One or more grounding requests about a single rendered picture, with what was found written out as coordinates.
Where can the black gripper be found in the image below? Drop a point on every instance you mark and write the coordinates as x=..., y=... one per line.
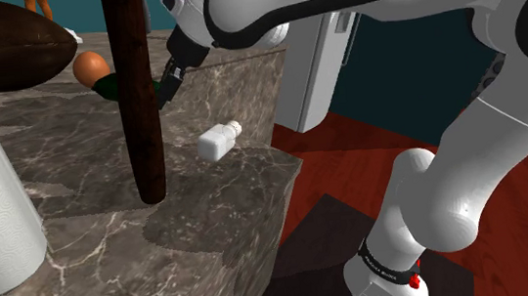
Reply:
x=186, y=46

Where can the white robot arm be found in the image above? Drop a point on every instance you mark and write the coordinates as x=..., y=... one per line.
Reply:
x=484, y=147

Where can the dark brown wooden pole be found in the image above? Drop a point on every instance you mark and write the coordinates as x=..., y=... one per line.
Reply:
x=138, y=106

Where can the dark green egg cup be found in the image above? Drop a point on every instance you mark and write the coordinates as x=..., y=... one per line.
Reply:
x=108, y=88

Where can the white square bottle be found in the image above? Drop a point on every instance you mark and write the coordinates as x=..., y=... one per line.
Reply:
x=215, y=143

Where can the brown egg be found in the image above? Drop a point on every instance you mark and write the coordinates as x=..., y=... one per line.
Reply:
x=89, y=67

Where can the small white object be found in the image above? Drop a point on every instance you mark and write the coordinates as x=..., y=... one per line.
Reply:
x=74, y=36

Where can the white refrigerator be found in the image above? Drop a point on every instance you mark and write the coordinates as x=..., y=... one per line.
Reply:
x=311, y=81

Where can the orange figure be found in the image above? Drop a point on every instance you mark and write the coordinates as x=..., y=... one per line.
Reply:
x=37, y=6

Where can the dark brown wooden oval bowl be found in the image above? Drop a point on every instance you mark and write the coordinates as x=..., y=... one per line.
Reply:
x=1, y=46

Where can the dark robot stand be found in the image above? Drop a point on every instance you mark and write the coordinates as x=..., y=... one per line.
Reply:
x=310, y=244

